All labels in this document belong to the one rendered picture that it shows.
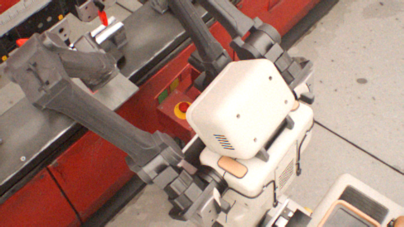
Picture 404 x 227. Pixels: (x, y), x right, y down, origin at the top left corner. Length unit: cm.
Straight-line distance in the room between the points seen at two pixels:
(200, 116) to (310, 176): 150
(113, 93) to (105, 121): 58
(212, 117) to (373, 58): 203
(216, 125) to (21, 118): 86
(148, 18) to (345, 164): 127
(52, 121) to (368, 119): 168
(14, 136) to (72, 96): 82
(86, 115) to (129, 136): 12
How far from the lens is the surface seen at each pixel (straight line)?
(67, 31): 161
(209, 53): 155
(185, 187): 117
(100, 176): 210
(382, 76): 298
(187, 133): 179
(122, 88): 160
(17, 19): 147
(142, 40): 187
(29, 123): 176
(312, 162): 261
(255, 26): 138
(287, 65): 135
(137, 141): 109
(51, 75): 94
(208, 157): 121
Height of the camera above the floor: 231
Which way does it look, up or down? 59 degrees down
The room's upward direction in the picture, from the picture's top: 2 degrees counter-clockwise
